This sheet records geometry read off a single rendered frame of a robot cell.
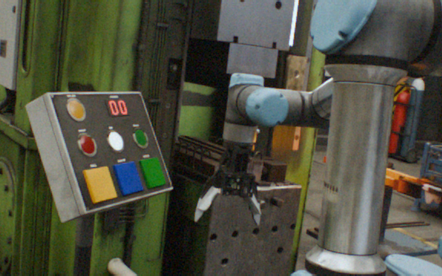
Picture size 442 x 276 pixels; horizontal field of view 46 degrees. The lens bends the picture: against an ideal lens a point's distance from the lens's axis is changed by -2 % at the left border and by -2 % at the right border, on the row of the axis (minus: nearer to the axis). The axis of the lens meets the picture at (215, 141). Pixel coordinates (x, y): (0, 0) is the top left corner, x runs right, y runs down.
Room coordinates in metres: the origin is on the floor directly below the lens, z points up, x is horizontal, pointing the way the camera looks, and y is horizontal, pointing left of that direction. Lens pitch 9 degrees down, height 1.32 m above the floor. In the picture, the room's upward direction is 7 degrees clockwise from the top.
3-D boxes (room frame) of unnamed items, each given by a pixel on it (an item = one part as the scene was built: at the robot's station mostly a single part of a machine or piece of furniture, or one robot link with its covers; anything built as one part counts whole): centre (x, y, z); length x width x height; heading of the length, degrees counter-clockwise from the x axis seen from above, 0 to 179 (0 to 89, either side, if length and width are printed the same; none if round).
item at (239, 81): (1.19, -0.05, 1.23); 0.09 x 0.08 x 0.11; 19
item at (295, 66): (2.00, -0.26, 1.27); 0.09 x 0.02 x 0.17; 127
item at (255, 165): (1.88, 0.04, 0.96); 0.42 x 0.20 x 0.09; 37
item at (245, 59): (1.88, 0.04, 1.32); 0.42 x 0.20 x 0.10; 37
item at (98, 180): (1.16, 0.25, 1.01); 0.07 x 0.05 x 0.07; 152
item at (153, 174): (1.34, 0.15, 1.01); 0.07 x 0.05 x 0.07; 152
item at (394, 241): (1.91, -0.63, 0.71); 0.40 x 0.30 x 0.02; 119
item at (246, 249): (1.92, 0.00, 0.69); 0.56 x 0.38 x 0.45; 37
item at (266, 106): (1.11, -0.10, 1.23); 0.11 x 0.11 x 0.08; 19
